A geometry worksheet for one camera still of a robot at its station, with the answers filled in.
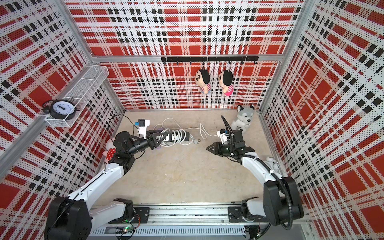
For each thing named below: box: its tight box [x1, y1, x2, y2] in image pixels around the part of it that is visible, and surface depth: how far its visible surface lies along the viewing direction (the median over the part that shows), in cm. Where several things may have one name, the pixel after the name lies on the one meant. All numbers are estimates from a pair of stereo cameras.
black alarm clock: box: [42, 99, 80, 121], surface depth 65 cm
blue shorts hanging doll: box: [194, 69, 211, 95], surface depth 95 cm
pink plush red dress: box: [102, 138, 117, 161], surface depth 93 cm
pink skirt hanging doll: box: [218, 70, 234, 96], surface depth 97 cm
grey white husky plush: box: [230, 104, 255, 133], surface depth 96 cm
